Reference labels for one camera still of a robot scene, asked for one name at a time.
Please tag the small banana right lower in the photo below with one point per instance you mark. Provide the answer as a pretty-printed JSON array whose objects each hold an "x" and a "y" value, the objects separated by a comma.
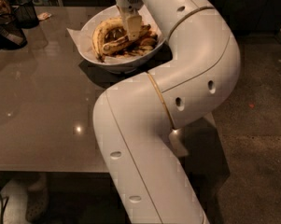
[{"x": 149, "y": 41}]

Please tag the small paper packet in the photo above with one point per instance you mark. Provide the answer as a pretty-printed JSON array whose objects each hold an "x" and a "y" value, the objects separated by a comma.
[{"x": 43, "y": 16}]

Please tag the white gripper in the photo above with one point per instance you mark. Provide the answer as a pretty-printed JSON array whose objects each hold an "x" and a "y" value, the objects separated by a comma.
[{"x": 127, "y": 1}]

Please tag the black mesh tray basket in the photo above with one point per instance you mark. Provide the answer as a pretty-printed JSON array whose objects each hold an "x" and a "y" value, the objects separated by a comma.
[{"x": 11, "y": 34}]

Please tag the white paper bowl liner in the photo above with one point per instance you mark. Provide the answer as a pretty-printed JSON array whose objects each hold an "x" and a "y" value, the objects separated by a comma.
[{"x": 81, "y": 41}]

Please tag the white ceramic bowl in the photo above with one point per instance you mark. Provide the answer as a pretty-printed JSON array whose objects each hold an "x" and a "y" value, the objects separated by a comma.
[{"x": 96, "y": 59}]

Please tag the black mesh pen cup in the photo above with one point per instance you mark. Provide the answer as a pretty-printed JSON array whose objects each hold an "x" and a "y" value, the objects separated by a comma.
[{"x": 25, "y": 13}]

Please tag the long spotted yellow banana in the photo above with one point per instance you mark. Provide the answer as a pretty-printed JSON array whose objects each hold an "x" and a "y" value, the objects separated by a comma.
[{"x": 118, "y": 39}]

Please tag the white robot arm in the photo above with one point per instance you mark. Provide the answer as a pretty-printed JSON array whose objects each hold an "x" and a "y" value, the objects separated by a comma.
[{"x": 132, "y": 120}]

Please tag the curved yellow banana left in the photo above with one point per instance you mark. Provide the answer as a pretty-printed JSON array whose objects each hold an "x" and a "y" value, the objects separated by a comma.
[{"x": 108, "y": 30}]

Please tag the grey perforated clog shoe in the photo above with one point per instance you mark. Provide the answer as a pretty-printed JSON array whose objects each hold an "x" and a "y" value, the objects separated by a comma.
[{"x": 38, "y": 198}]

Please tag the dark wall cabinets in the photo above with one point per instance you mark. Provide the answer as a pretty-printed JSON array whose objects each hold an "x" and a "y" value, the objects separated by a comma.
[{"x": 255, "y": 3}]

